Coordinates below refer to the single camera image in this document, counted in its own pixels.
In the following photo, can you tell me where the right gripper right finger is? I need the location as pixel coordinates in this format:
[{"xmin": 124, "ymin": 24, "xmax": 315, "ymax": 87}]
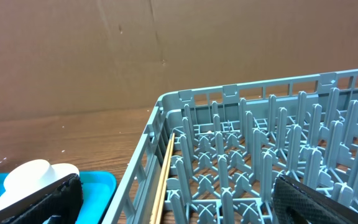
[{"xmin": 272, "ymin": 175, "xmax": 358, "ymax": 224}]

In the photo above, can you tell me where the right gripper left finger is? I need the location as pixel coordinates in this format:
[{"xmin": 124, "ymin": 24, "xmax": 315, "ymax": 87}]
[{"xmin": 0, "ymin": 174, "xmax": 83, "ymax": 224}]

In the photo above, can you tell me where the grey dishwasher rack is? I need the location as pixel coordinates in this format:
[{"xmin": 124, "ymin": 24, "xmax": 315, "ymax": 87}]
[{"xmin": 103, "ymin": 69, "xmax": 358, "ymax": 223}]

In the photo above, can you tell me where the teal plastic serving tray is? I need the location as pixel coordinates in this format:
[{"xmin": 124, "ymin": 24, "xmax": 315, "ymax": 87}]
[{"xmin": 0, "ymin": 171, "xmax": 117, "ymax": 224}]

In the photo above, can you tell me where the white upside-down cup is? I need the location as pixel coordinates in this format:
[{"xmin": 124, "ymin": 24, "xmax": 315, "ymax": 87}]
[{"xmin": 4, "ymin": 159, "xmax": 55, "ymax": 191}]

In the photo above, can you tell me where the white saucer bowl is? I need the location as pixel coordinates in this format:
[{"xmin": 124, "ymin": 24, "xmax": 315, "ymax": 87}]
[{"xmin": 0, "ymin": 163, "xmax": 80, "ymax": 211}]

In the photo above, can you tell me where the wooden chopstick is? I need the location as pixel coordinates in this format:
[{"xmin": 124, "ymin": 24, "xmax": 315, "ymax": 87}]
[
  {"xmin": 154, "ymin": 136, "xmax": 176, "ymax": 224},
  {"xmin": 149, "ymin": 133, "xmax": 175, "ymax": 224}
]

